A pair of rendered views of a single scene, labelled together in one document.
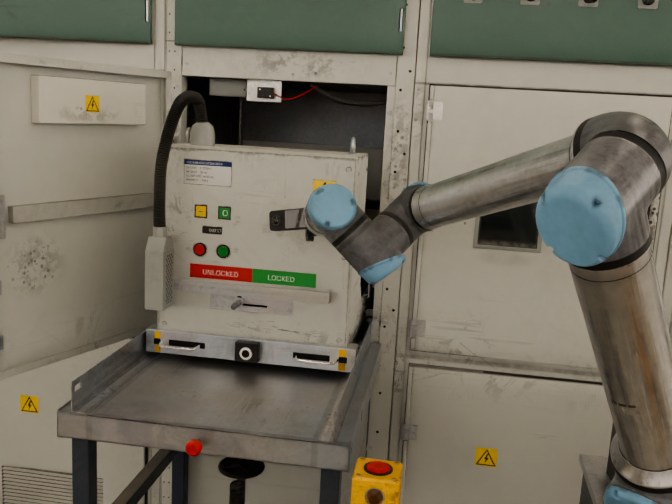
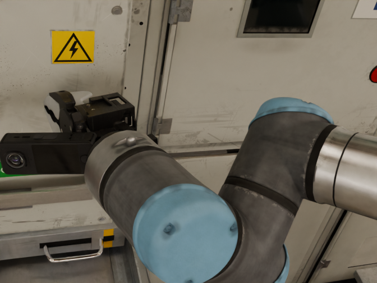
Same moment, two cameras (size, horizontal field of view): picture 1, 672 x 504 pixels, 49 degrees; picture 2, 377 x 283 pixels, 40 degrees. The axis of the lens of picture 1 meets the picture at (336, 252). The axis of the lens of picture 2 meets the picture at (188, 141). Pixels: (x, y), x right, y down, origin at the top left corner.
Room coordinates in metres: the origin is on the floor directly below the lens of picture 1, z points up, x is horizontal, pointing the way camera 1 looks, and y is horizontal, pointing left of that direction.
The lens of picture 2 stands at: (1.18, 0.18, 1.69)
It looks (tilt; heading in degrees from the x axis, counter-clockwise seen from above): 41 degrees down; 329
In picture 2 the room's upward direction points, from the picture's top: 12 degrees clockwise
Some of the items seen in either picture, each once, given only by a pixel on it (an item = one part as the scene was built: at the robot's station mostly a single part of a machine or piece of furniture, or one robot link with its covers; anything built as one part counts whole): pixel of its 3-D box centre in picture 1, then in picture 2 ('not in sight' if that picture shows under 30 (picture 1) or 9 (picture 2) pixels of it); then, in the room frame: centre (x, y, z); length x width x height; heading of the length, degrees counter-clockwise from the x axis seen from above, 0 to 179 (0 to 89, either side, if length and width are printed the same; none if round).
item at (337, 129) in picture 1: (306, 206); not in sight; (2.48, 0.11, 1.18); 0.78 x 0.69 x 0.79; 172
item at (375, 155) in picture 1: (319, 171); not in sight; (2.70, 0.07, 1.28); 0.58 x 0.02 x 0.19; 82
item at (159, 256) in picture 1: (160, 271); not in sight; (1.75, 0.42, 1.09); 0.08 x 0.05 x 0.17; 172
